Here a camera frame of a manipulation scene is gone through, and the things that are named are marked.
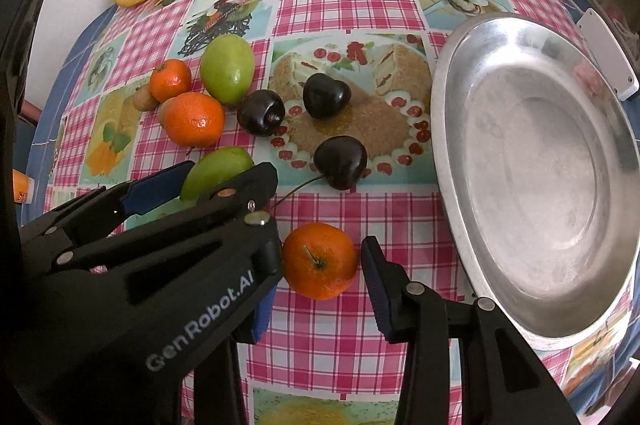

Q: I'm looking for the large orange tangerine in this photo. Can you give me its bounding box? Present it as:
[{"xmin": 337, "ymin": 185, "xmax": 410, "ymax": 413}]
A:
[{"xmin": 160, "ymin": 92, "xmax": 226, "ymax": 148}]

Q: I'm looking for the small brown kiwi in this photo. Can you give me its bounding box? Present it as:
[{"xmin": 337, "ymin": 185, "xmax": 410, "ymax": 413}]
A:
[{"xmin": 132, "ymin": 84, "xmax": 160, "ymax": 112}]

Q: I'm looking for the small orange tangerine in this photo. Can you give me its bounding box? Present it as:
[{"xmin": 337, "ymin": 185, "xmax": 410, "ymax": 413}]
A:
[{"xmin": 149, "ymin": 59, "xmax": 192, "ymax": 104}]

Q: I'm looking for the orange cup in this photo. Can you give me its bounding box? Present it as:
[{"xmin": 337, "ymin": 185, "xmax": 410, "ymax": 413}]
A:
[{"xmin": 13, "ymin": 170, "xmax": 35, "ymax": 204}]

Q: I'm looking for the dark cherry left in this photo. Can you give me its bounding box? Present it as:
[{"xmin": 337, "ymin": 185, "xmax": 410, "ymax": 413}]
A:
[{"xmin": 236, "ymin": 89, "xmax": 285, "ymax": 137}]

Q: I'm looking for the dark cherry with stem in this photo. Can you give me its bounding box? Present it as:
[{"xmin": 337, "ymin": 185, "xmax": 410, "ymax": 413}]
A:
[{"xmin": 270, "ymin": 136, "xmax": 368, "ymax": 211}]

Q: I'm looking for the dark cherry middle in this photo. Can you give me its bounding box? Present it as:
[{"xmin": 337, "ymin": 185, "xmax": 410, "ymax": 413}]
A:
[{"xmin": 303, "ymin": 73, "xmax": 352, "ymax": 120}]

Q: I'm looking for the pink checkered tablecloth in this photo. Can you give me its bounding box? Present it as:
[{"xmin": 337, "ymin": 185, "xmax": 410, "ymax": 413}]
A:
[{"xmin": 43, "ymin": 0, "xmax": 639, "ymax": 424}]

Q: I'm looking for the large silver metal bowl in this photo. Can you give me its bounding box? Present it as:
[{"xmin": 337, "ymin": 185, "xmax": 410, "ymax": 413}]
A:
[{"xmin": 431, "ymin": 12, "xmax": 639, "ymax": 350}]

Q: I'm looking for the blue tablecloth underneath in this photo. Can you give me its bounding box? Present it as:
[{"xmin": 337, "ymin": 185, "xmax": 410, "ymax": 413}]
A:
[{"xmin": 19, "ymin": 0, "xmax": 640, "ymax": 425}]

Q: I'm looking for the white rectangular device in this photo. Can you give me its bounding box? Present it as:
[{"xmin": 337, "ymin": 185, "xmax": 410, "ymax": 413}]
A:
[{"xmin": 577, "ymin": 8, "xmax": 639, "ymax": 101}]

